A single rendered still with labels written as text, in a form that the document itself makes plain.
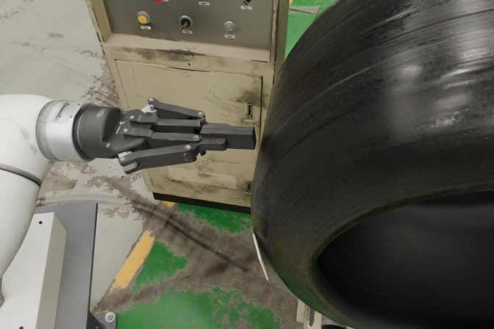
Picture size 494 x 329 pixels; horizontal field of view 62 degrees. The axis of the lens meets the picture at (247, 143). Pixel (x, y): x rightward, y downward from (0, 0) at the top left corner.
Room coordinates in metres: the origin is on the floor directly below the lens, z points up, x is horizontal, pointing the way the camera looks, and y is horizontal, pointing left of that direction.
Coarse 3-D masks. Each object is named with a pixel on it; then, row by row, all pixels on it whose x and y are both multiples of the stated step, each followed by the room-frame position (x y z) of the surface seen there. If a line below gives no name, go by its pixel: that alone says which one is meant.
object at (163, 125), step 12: (132, 120) 0.39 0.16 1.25; (144, 120) 0.39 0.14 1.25; (156, 120) 0.39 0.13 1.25; (168, 120) 0.39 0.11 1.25; (180, 120) 0.39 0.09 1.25; (192, 120) 0.39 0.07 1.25; (204, 120) 0.38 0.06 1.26; (168, 132) 0.39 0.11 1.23; (180, 132) 0.38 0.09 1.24; (192, 132) 0.38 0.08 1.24
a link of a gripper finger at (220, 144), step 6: (204, 138) 0.36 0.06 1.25; (210, 138) 0.36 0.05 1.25; (216, 138) 0.36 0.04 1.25; (222, 138) 0.36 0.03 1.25; (192, 144) 0.35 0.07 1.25; (198, 144) 0.35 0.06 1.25; (204, 144) 0.35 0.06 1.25; (210, 144) 0.35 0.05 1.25; (216, 144) 0.35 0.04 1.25; (222, 144) 0.35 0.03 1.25; (198, 150) 0.35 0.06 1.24; (204, 150) 0.35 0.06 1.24; (210, 150) 0.35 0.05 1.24; (216, 150) 0.35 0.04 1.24; (222, 150) 0.35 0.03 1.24
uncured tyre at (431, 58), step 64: (384, 0) 0.39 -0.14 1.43; (448, 0) 0.34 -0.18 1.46; (320, 64) 0.35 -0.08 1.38; (384, 64) 0.29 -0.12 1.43; (448, 64) 0.26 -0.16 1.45; (320, 128) 0.26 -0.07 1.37; (384, 128) 0.24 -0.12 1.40; (448, 128) 0.22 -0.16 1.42; (256, 192) 0.28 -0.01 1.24; (320, 192) 0.22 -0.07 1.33; (384, 192) 0.21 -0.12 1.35; (448, 192) 0.20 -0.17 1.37; (320, 256) 0.32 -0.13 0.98; (384, 256) 0.35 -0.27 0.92; (448, 256) 0.35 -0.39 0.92; (384, 320) 0.21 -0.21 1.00; (448, 320) 0.23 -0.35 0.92
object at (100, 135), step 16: (96, 112) 0.40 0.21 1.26; (112, 112) 0.40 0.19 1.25; (128, 112) 0.42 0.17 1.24; (144, 112) 0.42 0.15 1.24; (80, 128) 0.38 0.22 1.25; (96, 128) 0.37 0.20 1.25; (112, 128) 0.39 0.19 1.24; (144, 128) 0.39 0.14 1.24; (80, 144) 0.36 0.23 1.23; (96, 144) 0.36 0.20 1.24; (112, 144) 0.36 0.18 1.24; (128, 144) 0.36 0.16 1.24; (144, 144) 0.36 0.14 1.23
